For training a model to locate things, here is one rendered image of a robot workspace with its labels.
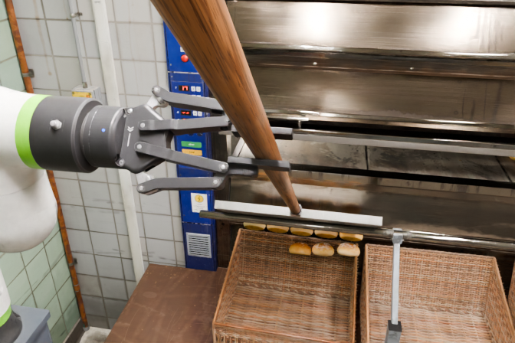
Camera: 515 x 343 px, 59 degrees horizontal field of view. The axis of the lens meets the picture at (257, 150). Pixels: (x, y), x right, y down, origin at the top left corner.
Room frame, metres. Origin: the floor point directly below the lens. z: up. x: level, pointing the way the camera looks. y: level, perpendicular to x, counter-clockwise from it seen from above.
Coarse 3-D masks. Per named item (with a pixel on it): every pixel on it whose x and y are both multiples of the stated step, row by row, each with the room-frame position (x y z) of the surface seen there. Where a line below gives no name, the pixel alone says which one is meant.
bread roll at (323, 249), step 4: (316, 244) 1.63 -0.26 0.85; (320, 244) 1.62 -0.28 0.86; (324, 244) 1.62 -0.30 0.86; (328, 244) 1.62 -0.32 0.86; (312, 248) 1.63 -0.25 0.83; (316, 248) 1.61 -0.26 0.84; (320, 248) 1.60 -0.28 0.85; (324, 248) 1.60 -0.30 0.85; (328, 248) 1.60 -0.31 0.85; (332, 248) 1.61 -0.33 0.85; (316, 252) 1.60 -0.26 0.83; (320, 252) 1.59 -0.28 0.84; (324, 252) 1.59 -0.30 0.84; (328, 252) 1.59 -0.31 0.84; (332, 252) 1.60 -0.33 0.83
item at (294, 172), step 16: (304, 176) 1.72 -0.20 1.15; (320, 176) 1.70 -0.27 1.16; (336, 176) 1.69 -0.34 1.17; (352, 176) 1.68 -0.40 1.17; (368, 176) 1.67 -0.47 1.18; (384, 176) 1.67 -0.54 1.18; (400, 176) 1.67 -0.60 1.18; (416, 176) 1.67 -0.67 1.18; (432, 176) 1.67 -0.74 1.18; (464, 192) 1.60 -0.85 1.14; (480, 192) 1.59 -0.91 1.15; (496, 192) 1.58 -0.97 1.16; (512, 192) 1.57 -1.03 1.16
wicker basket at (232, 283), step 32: (256, 256) 1.69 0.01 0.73; (288, 256) 1.67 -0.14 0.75; (320, 256) 1.64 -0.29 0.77; (352, 256) 1.62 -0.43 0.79; (224, 288) 1.44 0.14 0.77; (256, 288) 1.63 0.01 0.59; (288, 288) 1.62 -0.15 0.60; (320, 288) 1.60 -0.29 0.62; (352, 288) 1.53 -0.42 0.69; (224, 320) 1.42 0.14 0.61; (256, 320) 1.44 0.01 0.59; (288, 320) 1.43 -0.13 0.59; (320, 320) 1.44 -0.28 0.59; (352, 320) 1.29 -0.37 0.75
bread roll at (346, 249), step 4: (340, 244) 1.61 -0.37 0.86; (344, 244) 1.60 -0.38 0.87; (348, 244) 1.60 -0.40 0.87; (352, 244) 1.60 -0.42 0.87; (340, 248) 1.59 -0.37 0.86; (344, 248) 1.59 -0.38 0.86; (348, 248) 1.58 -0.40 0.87; (352, 248) 1.58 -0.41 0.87; (356, 248) 1.59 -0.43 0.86; (340, 252) 1.58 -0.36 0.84; (344, 252) 1.58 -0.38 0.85; (348, 252) 1.57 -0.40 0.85; (352, 252) 1.57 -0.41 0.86; (356, 252) 1.57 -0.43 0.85
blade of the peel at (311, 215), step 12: (216, 204) 1.28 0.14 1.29; (228, 204) 1.28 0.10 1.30; (240, 204) 1.28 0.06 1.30; (252, 204) 1.27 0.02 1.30; (264, 216) 1.39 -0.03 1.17; (276, 216) 1.32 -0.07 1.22; (288, 216) 1.25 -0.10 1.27; (312, 216) 1.23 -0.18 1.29; (324, 216) 1.23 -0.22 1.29; (336, 216) 1.22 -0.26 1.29; (348, 216) 1.22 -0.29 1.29; (360, 216) 1.21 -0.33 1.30; (372, 216) 1.21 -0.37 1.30
